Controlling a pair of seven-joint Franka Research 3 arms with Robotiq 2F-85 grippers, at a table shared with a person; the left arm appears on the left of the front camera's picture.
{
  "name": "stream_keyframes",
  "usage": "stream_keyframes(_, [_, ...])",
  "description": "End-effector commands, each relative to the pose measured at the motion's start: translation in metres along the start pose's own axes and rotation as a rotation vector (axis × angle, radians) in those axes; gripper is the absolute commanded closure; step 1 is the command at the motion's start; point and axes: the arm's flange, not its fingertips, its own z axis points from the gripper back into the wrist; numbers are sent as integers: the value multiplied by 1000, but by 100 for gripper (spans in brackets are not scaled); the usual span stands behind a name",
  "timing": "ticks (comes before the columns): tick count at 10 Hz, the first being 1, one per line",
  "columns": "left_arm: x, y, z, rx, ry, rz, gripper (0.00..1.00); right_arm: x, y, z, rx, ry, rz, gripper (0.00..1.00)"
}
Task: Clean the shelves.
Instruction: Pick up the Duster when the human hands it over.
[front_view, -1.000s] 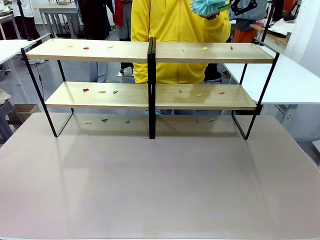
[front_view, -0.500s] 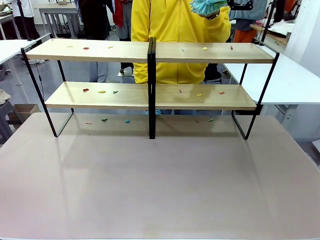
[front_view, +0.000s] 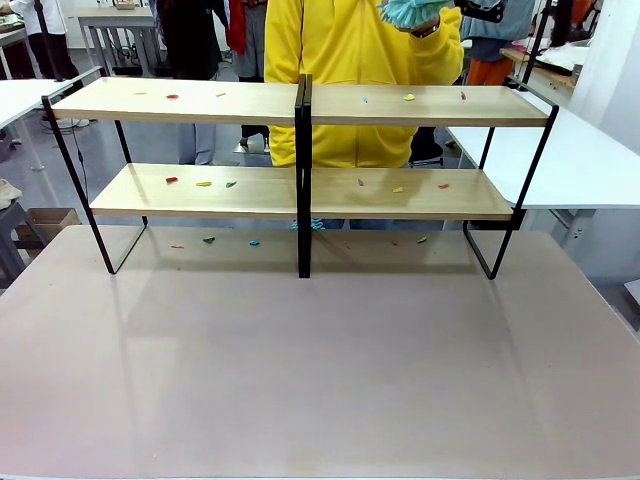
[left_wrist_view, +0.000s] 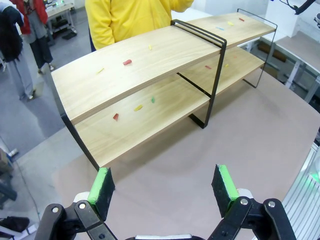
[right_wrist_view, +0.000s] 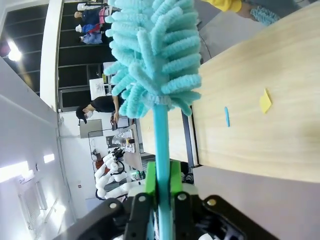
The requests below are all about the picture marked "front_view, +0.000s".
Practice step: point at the black stand pole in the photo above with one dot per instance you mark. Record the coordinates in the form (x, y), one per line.
(536, 45)

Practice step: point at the person's left hand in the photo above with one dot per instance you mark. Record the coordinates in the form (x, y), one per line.
(424, 30)

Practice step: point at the cardboard box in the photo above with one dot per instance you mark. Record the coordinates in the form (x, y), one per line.
(52, 216)

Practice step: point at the person in orange trousers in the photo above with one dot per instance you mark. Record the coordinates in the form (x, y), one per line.
(492, 50)

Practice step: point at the person in yellow hoodie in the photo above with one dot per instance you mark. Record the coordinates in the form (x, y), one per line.
(350, 45)

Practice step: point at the beige cloth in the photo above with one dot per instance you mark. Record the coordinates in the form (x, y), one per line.
(7, 192)

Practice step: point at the black tripod stand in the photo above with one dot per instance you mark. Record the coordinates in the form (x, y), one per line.
(47, 40)

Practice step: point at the person in white shirt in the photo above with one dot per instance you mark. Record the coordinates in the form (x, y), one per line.
(42, 20)

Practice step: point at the white work table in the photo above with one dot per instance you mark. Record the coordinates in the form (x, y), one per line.
(575, 160)
(25, 97)

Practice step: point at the grey metal table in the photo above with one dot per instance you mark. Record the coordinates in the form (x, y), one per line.
(120, 20)

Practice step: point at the teal microfiber duster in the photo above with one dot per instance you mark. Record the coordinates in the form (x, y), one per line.
(410, 11)
(316, 224)

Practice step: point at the person's left forearm yellow sleeve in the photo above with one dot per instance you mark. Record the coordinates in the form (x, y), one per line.
(442, 52)

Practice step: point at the person dark top grey trousers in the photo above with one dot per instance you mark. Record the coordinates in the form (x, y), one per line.
(192, 35)

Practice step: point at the wooden shelf unit black frame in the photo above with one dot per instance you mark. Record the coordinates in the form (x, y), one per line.
(430, 107)
(190, 105)

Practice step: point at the wooden table with white cloth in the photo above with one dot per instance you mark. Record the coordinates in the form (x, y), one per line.
(555, 60)

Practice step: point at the person in red jacket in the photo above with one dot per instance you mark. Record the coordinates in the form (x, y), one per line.
(245, 30)

